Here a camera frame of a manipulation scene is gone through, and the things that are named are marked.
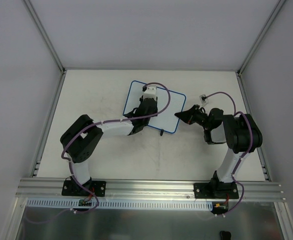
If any blue framed whiteboard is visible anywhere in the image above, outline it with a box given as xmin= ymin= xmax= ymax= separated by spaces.
xmin=123 ymin=80 xmax=187 ymax=134

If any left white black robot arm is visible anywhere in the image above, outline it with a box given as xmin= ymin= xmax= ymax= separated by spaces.
xmin=60 ymin=97 xmax=158 ymax=197

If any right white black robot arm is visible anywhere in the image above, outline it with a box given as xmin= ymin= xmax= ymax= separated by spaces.
xmin=174 ymin=104 xmax=263 ymax=199

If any black object at bottom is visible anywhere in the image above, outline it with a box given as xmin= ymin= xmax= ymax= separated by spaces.
xmin=219 ymin=231 xmax=232 ymax=240

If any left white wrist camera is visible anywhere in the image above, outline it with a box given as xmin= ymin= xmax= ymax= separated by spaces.
xmin=142 ymin=85 xmax=157 ymax=101

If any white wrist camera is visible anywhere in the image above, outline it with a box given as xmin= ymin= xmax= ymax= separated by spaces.
xmin=199 ymin=94 xmax=209 ymax=106
xmin=142 ymin=85 xmax=157 ymax=101

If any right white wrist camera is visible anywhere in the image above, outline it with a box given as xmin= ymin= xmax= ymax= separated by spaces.
xmin=199 ymin=94 xmax=209 ymax=106

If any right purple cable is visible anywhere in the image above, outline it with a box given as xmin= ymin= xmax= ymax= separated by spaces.
xmin=203 ymin=91 xmax=254 ymax=218

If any purple cable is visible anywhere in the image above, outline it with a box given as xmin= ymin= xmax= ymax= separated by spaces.
xmin=23 ymin=81 xmax=172 ymax=224
xmin=203 ymin=91 xmax=254 ymax=218

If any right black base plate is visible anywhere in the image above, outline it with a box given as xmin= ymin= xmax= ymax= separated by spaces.
xmin=193 ymin=182 xmax=239 ymax=200

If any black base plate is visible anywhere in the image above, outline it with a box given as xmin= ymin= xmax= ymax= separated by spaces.
xmin=193 ymin=182 xmax=239 ymax=200
xmin=61 ymin=178 xmax=107 ymax=197

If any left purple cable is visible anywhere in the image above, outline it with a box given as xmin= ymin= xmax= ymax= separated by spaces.
xmin=23 ymin=81 xmax=172 ymax=224

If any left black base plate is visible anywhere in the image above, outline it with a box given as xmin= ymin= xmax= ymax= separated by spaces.
xmin=61 ymin=178 xmax=107 ymax=197

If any right aluminium frame post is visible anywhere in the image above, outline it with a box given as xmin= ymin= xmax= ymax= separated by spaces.
xmin=237 ymin=0 xmax=287 ymax=76

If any aluminium frame post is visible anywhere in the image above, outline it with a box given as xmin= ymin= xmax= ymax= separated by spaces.
xmin=22 ymin=0 xmax=65 ymax=74
xmin=237 ymin=0 xmax=287 ymax=76

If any aluminium mounting rail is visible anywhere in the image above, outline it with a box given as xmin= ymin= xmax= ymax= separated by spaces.
xmin=15 ymin=177 xmax=287 ymax=202

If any white slotted cable duct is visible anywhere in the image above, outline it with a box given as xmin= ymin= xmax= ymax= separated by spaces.
xmin=26 ymin=198 xmax=213 ymax=212

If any left aluminium frame post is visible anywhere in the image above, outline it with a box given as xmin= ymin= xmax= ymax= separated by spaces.
xmin=22 ymin=0 xmax=65 ymax=74

